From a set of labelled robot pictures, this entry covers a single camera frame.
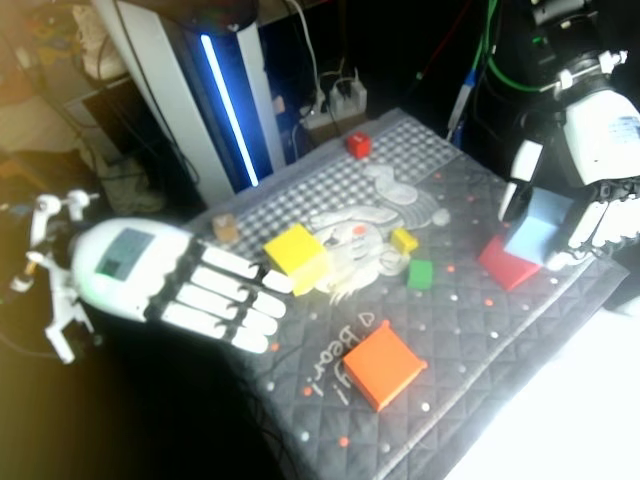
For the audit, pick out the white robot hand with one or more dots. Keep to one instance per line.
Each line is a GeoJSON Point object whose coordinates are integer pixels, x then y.
{"type": "Point", "coordinates": [130, 270]}
{"type": "Point", "coordinates": [600, 145]}

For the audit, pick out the light blue cube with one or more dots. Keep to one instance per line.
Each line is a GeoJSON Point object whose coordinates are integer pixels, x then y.
{"type": "Point", "coordinates": [535, 230]}

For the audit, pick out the large yellow cube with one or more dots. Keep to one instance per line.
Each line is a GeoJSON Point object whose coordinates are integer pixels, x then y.
{"type": "Point", "coordinates": [297, 257]}

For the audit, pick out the small wooden cube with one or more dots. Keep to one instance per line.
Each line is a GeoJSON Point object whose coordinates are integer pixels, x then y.
{"type": "Point", "coordinates": [225, 229]}

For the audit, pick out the large pink-red block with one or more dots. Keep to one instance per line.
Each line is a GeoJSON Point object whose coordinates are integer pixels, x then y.
{"type": "Point", "coordinates": [510, 272]}

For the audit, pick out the yellow half-round block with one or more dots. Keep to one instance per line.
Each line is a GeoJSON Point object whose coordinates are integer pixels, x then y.
{"type": "Point", "coordinates": [404, 241]}

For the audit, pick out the small red cube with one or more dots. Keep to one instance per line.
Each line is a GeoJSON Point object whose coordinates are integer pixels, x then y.
{"type": "Point", "coordinates": [359, 146]}

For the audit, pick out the large orange cube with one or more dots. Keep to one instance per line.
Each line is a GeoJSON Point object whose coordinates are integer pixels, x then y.
{"type": "Point", "coordinates": [382, 367]}

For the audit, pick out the white crumpled cloth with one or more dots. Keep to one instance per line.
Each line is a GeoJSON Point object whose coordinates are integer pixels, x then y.
{"type": "Point", "coordinates": [130, 190]}

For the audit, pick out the white column blue light strip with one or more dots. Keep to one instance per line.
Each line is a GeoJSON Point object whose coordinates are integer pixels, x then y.
{"type": "Point", "coordinates": [180, 100]}

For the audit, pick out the small green cube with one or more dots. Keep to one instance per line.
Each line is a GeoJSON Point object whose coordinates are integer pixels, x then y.
{"type": "Point", "coordinates": [420, 275]}

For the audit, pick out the grey quilt with bear print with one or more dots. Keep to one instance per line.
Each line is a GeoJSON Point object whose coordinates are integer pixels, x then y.
{"type": "Point", "coordinates": [450, 325]}

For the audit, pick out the white power strip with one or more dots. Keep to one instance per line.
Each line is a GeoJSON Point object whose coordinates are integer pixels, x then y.
{"type": "Point", "coordinates": [320, 119]}

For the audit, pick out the white plug adapter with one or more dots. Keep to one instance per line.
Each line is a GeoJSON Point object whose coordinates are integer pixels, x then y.
{"type": "Point", "coordinates": [347, 95]}

